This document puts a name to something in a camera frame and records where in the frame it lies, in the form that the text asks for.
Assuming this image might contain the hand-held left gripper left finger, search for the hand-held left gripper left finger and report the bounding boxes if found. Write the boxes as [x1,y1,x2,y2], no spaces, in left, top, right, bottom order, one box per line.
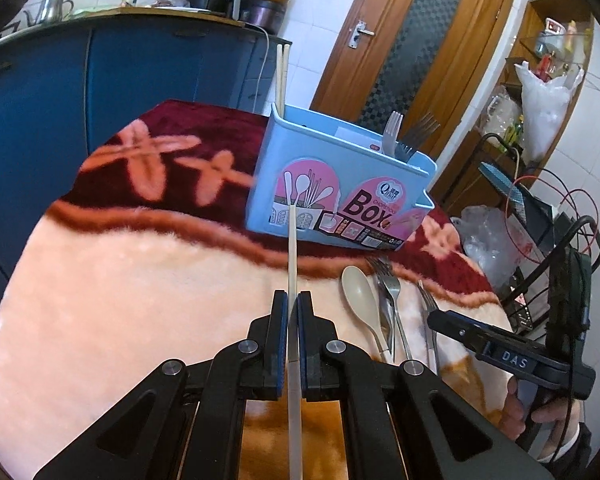
[32,290,290,480]

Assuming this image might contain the blue patterned cloth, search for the blue patterned cloth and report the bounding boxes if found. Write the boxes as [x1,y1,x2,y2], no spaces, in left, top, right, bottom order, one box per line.
[479,161,527,218]

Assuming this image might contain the white power cable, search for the white power cable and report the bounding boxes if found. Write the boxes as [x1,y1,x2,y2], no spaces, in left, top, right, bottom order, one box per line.
[247,22,272,111]

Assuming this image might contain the dark rice cooker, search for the dark rice cooker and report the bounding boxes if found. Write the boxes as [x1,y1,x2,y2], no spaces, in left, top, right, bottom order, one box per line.
[239,0,288,33]

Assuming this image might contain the blue kitchen base cabinets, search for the blue kitchen base cabinets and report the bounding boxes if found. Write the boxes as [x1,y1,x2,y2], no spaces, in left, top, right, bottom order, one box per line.
[0,7,293,281]

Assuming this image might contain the white plastic bag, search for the white plastic bag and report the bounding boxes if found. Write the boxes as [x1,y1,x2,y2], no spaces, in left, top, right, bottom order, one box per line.
[515,60,586,166]

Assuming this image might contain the red cable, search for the red cable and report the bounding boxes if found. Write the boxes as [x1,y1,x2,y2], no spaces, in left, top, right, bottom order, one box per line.
[504,167,600,266]

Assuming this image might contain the wooden wall shelf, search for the wooden wall shelf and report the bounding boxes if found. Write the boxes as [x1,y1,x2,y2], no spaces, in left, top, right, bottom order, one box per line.
[500,0,596,161]

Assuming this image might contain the beige plastic spoon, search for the beige plastic spoon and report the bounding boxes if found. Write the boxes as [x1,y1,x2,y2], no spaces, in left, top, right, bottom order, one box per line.
[340,265,395,365]

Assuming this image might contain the wooden cutting board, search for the wooden cutting board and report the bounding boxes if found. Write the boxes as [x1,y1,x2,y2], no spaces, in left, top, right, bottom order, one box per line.
[75,4,246,23]

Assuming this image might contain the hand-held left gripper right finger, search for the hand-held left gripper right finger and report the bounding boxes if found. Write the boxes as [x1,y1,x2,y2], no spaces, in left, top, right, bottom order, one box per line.
[295,290,556,480]

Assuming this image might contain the light blue utensil box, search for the light blue utensil box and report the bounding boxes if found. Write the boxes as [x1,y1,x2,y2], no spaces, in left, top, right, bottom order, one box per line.
[245,103,437,252]

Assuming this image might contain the white plastic fork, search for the white plastic fork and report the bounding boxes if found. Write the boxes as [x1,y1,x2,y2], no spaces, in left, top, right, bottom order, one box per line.
[381,111,404,157]

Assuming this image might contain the person's right hand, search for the person's right hand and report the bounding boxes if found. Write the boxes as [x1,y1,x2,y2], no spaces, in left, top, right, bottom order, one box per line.
[504,376,581,461]

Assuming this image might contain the person's right forearm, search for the person's right forearm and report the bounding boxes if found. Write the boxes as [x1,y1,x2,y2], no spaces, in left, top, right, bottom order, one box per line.
[535,422,596,468]

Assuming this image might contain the floral fleece blanket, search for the floral fleece blanket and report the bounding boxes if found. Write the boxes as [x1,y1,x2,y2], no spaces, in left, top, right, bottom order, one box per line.
[0,99,518,480]

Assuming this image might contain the metal kettle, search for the metal kettle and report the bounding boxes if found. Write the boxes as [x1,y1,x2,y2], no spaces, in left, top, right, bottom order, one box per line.
[27,0,75,25]

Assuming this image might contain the metal door handle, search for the metal door handle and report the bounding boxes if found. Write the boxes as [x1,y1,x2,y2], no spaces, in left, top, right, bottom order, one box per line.
[348,20,376,50]

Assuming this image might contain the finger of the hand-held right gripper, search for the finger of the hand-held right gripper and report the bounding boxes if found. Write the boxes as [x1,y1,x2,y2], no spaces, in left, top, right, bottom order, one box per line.
[426,310,486,356]

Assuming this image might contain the clear crumpled plastic bag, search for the clear crumpled plastic bag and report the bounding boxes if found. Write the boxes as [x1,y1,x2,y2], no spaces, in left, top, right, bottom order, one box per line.
[450,205,531,291]

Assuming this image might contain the wooden door with glass pane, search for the wooden door with glass pane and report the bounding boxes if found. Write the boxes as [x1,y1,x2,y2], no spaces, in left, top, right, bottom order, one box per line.
[310,0,517,201]

